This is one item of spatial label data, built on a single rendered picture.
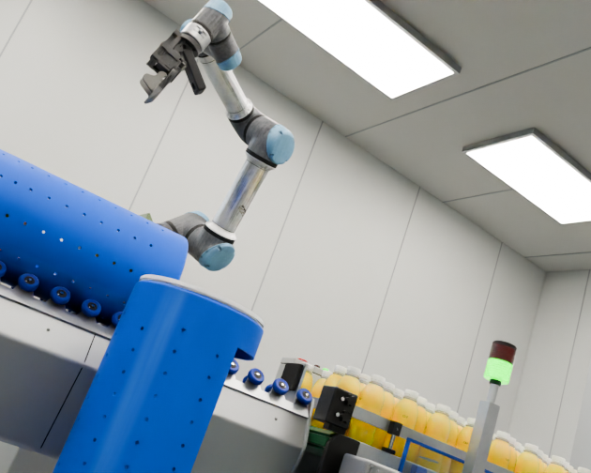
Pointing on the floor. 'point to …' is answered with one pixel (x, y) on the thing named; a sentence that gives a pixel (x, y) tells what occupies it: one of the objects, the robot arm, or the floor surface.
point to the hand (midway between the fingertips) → (150, 100)
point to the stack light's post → (481, 437)
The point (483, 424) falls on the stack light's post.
